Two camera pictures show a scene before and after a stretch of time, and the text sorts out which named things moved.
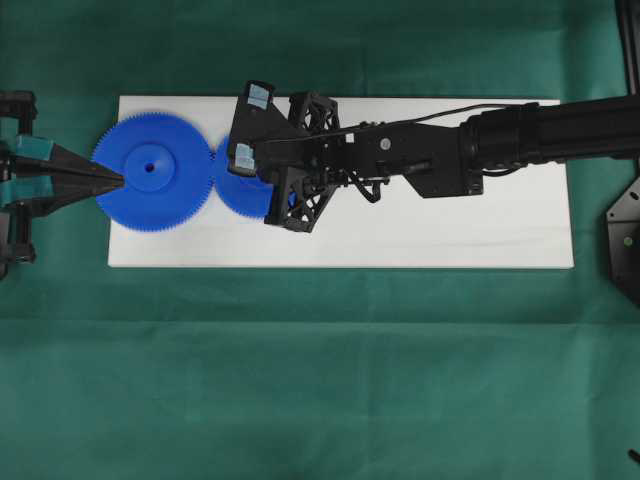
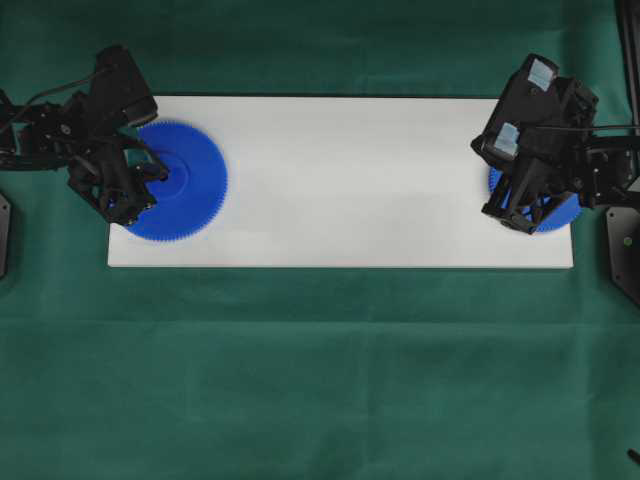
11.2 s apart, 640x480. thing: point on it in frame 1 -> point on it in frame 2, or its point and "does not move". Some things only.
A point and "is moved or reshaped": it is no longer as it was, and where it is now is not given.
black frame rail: [629, 19] does not move
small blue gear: [249, 196] -> [559, 215]
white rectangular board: [525, 218] does not move
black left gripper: [73, 177] -> [115, 170]
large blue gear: [167, 169] is moved or reshaped
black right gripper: [306, 151] -> [546, 173]
